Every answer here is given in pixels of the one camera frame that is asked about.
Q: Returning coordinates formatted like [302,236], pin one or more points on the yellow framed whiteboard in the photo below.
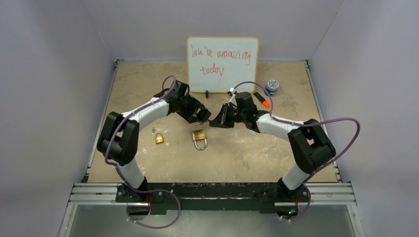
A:
[215,64]

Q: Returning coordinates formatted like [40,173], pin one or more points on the large brass padlock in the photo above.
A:
[199,135]

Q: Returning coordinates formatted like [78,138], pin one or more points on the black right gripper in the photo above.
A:
[222,120]

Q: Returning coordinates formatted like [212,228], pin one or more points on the orange black marker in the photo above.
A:
[262,100]

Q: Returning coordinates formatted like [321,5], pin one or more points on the blue white round tin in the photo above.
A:
[272,87]

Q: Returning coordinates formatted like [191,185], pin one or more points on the small brass padlock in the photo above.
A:
[159,138]

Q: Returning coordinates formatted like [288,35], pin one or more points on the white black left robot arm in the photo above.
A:
[118,139]

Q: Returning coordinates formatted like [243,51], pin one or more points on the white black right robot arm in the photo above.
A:
[310,145]

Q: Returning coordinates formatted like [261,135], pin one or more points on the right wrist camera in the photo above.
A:
[232,96]

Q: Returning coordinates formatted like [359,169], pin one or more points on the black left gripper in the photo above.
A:
[195,106]

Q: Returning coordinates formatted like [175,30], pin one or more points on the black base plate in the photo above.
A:
[265,198]

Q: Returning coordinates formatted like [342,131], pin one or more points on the black padlock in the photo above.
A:
[202,116]

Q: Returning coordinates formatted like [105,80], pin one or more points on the aluminium frame rail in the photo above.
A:
[235,155]

